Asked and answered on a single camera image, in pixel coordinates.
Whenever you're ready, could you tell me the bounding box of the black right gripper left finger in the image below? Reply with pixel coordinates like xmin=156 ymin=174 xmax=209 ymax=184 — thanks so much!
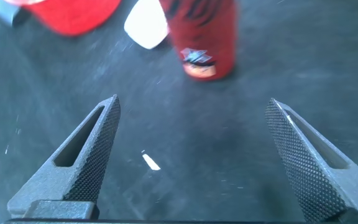
xmin=7 ymin=94 xmax=121 ymax=220

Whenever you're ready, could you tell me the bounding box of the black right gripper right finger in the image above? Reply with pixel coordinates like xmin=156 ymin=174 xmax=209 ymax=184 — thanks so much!
xmin=265 ymin=98 xmax=358 ymax=223

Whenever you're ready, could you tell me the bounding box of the red pot black interior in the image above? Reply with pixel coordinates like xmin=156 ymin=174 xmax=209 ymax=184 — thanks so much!
xmin=0 ymin=0 xmax=122 ymax=37

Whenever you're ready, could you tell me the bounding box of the red soda can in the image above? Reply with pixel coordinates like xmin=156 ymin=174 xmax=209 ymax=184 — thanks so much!
xmin=159 ymin=0 xmax=239 ymax=82

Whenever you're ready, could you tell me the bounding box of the small white paper scrap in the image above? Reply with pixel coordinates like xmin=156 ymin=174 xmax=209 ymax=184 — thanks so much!
xmin=140 ymin=150 xmax=162 ymax=172

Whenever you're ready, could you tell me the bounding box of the black tablecloth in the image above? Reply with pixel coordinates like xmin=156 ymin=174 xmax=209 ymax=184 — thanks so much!
xmin=0 ymin=0 xmax=358 ymax=224

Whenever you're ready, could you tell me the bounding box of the white slim bottle black cap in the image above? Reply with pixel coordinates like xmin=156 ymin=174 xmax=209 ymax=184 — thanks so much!
xmin=123 ymin=0 xmax=170 ymax=50

